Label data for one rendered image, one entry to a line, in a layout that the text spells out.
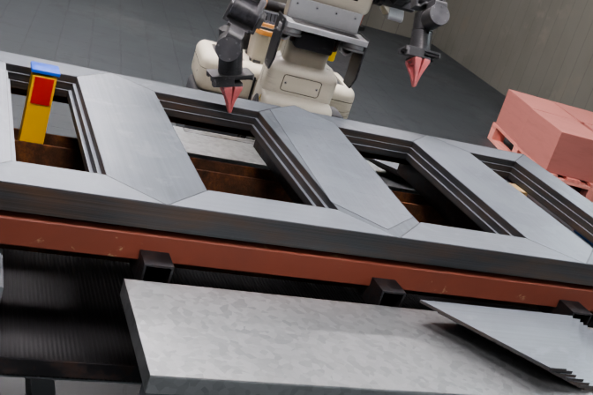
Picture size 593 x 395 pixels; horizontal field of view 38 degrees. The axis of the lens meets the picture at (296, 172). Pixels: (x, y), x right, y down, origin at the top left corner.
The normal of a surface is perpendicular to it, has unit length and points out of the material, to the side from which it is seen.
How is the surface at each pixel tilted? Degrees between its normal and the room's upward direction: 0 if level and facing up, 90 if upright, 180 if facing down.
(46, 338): 0
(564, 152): 90
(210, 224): 90
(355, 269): 90
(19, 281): 0
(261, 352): 0
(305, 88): 98
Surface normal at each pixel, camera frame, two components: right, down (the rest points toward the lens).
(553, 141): -0.95, -0.22
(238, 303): 0.29, -0.91
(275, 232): 0.31, 0.40
